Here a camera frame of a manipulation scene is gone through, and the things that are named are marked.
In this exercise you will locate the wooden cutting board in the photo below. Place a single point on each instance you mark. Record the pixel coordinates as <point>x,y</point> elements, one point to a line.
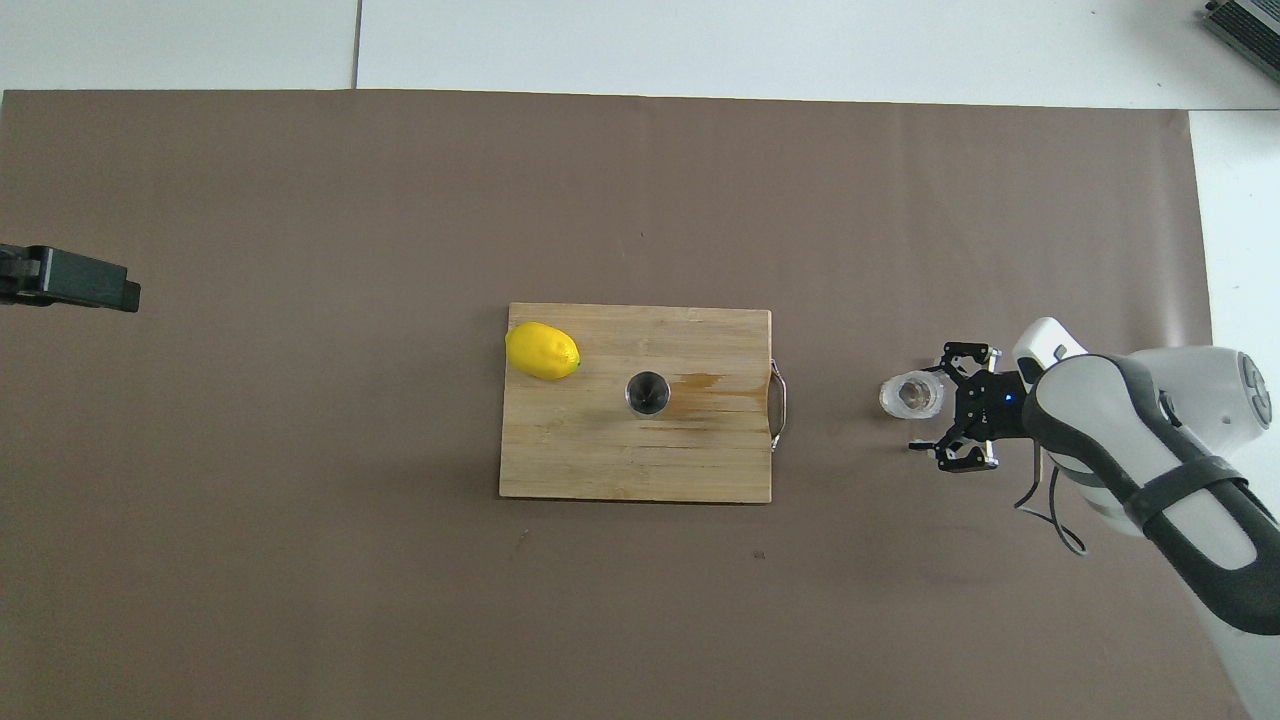
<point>620,450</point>

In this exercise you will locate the grey ribbed metal device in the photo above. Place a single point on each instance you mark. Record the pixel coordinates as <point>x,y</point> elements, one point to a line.
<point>1250,25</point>

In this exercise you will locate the yellow lemon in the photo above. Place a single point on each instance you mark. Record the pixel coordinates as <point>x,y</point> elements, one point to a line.
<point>542,351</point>

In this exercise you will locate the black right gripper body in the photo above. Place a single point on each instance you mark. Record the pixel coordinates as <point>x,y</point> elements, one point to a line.
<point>995,405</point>

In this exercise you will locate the brown paper table mat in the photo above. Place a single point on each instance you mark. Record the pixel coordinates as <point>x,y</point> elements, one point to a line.
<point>400,200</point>

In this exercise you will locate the steel double jigger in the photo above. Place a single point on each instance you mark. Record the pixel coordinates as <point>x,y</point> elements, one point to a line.
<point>648,393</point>

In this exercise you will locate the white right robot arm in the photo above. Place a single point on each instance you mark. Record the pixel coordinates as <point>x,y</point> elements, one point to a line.
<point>1180,420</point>

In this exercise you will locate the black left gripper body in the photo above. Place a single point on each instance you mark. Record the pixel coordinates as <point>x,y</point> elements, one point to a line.
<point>18,275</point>

